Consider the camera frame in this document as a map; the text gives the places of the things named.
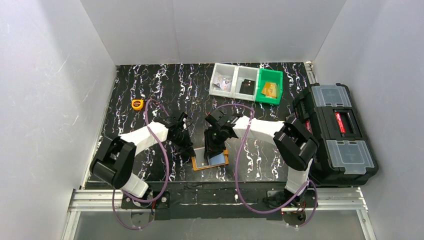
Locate black credit card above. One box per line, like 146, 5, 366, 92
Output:
241, 79, 257, 94

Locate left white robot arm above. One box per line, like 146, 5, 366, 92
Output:
89, 112, 196, 203

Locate yellow tape measure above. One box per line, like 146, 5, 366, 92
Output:
131, 99, 144, 111

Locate orange leather card holder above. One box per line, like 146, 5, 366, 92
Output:
191, 147, 229, 171

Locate left grey plastic bin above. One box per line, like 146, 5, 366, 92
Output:
209, 63, 238, 98

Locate black plastic toolbox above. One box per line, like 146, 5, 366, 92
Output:
292, 83, 379, 187

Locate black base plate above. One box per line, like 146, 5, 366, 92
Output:
122, 181, 315, 221

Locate black card in bin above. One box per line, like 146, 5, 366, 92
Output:
239, 81, 254, 95

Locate grey plastic bin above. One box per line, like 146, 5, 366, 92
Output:
209, 63, 238, 98
233, 66, 260, 102

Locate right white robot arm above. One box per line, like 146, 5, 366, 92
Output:
204, 109, 319, 196

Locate photo cards in bin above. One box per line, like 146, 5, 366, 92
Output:
213, 75, 232, 92

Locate aluminium frame rail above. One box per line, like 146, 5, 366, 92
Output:
62, 187, 376, 240

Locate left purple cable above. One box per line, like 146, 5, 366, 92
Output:
111, 98, 171, 231

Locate green plastic bin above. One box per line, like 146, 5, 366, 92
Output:
255, 68, 283, 106

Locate gold credit card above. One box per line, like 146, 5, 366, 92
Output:
261, 82, 271, 97

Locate middle grey plastic bin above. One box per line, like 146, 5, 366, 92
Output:
233, 66, 260, 102

